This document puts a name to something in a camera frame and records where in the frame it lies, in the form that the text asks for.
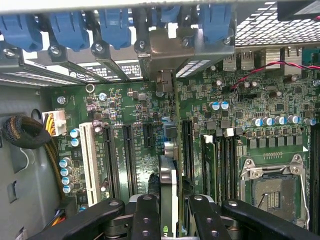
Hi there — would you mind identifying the black sleeved cable bundle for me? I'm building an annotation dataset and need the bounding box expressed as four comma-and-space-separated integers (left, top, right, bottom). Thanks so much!
2, 114, 52, 150

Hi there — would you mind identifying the grey power supply unit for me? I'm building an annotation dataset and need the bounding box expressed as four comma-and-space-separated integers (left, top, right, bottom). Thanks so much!
0, 84, 63, 240

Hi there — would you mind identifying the open black PC case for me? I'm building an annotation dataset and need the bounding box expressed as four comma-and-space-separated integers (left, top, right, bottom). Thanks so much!
0, 0, 320, 240

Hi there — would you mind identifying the green Dell motherboard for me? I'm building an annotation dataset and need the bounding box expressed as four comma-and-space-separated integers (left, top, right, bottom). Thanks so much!
51, 42, 320, 236

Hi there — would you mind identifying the blue slot retention clip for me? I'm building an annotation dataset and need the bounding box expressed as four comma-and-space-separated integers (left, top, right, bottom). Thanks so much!
98, 9, 132, 50
198, 4, 232, 45
48, 11, 90, 52
152, 6, 181, 23
0, 13, 43, 52

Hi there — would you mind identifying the socket locking lever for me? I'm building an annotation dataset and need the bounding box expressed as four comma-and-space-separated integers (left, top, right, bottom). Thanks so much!
298, 159, 311, 230

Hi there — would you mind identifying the red and black twisted wire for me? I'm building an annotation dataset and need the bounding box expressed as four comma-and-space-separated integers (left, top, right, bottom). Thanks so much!
229, 61, 320, 91

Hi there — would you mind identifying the CPU socket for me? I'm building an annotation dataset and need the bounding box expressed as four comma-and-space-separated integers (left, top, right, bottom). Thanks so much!
239, 154, 310, 230

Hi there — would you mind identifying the short black expansion slot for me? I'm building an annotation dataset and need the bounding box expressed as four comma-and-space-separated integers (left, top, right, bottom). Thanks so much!
142, 122, 155, 149

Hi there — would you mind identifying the white power connector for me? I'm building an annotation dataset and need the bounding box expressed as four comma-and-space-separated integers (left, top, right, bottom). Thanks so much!
41, 109, 68, 137

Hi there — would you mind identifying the white expansion slot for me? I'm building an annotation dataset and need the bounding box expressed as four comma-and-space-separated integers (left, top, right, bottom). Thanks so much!
79, 122, 101, 207

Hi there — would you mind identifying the green RAM stick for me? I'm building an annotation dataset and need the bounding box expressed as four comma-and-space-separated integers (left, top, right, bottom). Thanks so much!
201, 134, 217, 201

